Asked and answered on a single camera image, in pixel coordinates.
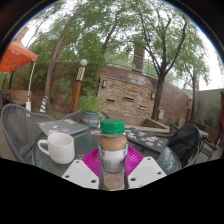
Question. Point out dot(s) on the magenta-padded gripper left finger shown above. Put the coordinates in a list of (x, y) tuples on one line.
[(80, 171)]

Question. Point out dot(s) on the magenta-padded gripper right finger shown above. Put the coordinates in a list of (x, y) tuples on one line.
[(146, 170)]

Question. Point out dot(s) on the green-capped coffee drink bottle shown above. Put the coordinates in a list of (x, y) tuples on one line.
[(112, 150)]

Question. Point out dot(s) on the white ceramic mug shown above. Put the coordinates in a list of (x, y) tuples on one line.
[(60, 148)]

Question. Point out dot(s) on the black laptop with stickers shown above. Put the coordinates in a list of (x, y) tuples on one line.
[(146, 138)]

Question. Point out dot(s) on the grey laptop with stickers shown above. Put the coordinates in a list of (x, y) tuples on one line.
[(63, 127)]

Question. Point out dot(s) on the green plant in blue pot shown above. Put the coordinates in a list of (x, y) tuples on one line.
[(90, 106)]

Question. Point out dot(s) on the dark metal patio chair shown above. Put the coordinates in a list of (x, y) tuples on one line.
[(210, 145)]

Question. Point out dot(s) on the grey mesh patio chair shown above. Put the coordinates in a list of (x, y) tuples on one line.
[(20, 130)]

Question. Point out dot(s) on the blue-yellow striped closed umbrella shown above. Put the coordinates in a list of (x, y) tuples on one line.
[(43, 105)]

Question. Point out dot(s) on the orange patio umbrella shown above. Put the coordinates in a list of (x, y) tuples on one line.
[(15, 56)]

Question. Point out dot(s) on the grey wall utility box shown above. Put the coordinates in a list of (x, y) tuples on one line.
[(160, 114)]

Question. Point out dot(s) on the wall lantern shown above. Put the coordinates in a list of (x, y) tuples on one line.
[(153, 95), (104, 83)]

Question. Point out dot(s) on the globe-topped wooden lamp post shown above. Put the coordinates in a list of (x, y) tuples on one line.
[(77, 90)]

